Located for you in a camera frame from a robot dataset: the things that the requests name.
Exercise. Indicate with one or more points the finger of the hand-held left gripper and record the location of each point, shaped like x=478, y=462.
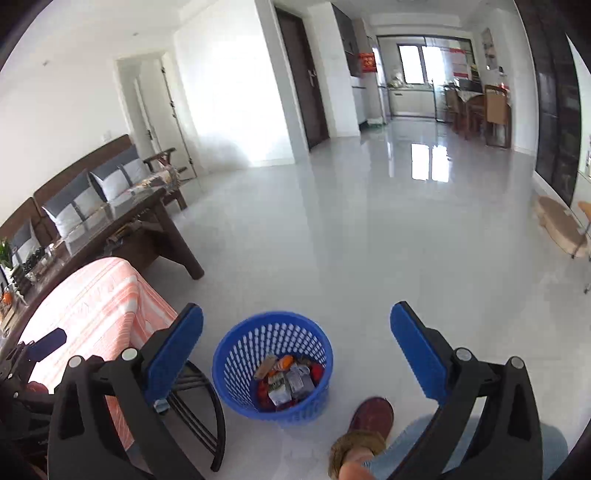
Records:
x=46, y=345

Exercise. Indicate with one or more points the dark ribbed vase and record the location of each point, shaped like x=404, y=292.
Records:
x=18, y=279

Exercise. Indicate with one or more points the wall calendar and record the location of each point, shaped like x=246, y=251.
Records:
x=488, y=48

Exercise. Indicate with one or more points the dark wooden cabinet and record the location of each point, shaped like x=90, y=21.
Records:
x=554, y=92

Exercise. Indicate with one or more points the dark wooden door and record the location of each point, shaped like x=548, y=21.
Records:
x=300, y=83

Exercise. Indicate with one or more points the orange snack packet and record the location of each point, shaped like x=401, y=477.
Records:
x=284, y=363

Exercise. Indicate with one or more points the glass fruit bowl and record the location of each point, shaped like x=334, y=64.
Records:
x=7, y=299

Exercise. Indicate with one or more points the red wall poster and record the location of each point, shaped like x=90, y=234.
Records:
x=367, y=61

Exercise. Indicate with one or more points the person's right hand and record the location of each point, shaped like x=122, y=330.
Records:
x=355, y=471

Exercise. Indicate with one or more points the person's red slipper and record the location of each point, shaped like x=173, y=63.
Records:
x=371, y=415

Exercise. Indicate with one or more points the dark wooden sofa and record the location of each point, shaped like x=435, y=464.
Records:
x=69, y=170

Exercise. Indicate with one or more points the silver snack bag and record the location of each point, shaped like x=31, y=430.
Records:
x=299, y=381

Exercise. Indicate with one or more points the grey white cushion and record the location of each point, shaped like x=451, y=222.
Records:
x=69, y=207
x=108, y=184
x=135, y=170
x=23, y=242

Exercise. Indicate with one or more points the green white milk carton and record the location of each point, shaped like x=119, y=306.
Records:
x=278, y=390

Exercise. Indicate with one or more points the white door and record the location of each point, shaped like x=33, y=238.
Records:
x=145, y=115

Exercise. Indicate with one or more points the large glass bowl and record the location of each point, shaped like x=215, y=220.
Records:
x=41, y=261

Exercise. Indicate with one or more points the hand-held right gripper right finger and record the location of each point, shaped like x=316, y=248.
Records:
x=420, y=355

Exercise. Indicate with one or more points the blue plastic basket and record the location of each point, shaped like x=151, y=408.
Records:
x=240, y=350

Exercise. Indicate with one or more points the wooden dining table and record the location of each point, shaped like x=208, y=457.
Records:
x=471, y=99

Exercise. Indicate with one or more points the green potted plant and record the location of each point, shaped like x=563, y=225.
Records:
x=5, y=254

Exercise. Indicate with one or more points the kitchen sliding door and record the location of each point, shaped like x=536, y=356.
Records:
x=415, y=101

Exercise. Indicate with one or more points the red striped snack packet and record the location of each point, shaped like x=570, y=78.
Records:
x=263, y=397

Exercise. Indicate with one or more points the red plastic bag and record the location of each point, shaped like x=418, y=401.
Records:
x=316, y=372

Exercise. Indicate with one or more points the black metal table frame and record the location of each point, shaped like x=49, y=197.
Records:
x=210, y=406

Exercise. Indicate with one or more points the dark wooden coffee table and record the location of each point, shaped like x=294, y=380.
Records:
x=152, y=249

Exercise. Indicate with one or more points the orange striped tablecloth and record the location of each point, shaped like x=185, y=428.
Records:
x=101, y=300

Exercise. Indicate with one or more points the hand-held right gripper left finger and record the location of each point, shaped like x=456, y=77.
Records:
x=173, y=350

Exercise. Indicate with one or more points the floral sofa blanket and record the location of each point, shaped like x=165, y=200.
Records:
x=157, y=180

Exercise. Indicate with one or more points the wooden dining chair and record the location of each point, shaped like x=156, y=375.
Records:
x=497, y=110

